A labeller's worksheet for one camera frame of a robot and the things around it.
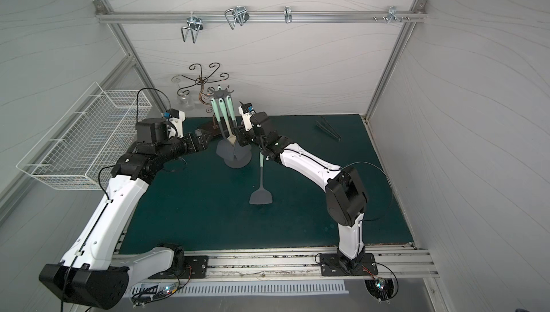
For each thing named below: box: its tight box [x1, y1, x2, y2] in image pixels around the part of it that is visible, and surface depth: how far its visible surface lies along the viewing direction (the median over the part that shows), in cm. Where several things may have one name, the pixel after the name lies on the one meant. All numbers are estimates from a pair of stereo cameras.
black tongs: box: [315, 115, 342, 141], surface depth 117 cm
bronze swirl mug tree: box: [176, 62, 230, 130], surface depth 95 cm
